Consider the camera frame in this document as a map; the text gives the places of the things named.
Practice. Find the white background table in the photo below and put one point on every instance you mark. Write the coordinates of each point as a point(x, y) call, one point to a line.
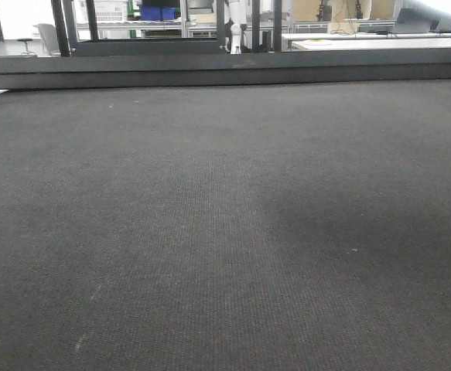
point(363, 41)

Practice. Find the grey office chair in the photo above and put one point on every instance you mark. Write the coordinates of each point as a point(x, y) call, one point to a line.
point(47, 33)

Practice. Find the blue storage bin on rack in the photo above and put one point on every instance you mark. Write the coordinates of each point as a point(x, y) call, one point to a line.
point(154, 13)

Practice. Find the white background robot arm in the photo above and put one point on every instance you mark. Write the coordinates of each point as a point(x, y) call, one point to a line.
point(235, 13)

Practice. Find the grey laptop on table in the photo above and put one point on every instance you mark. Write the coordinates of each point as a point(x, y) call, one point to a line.
point(414, 21)

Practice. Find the black round stool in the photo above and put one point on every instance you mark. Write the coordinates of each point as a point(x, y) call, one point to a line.
point(27, 51)

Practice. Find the black metal frame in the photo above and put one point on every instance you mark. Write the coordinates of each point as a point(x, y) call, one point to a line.
point(115, 28)

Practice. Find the dark grey carpet mat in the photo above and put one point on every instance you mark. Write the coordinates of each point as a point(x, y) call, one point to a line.
point(303, 227)

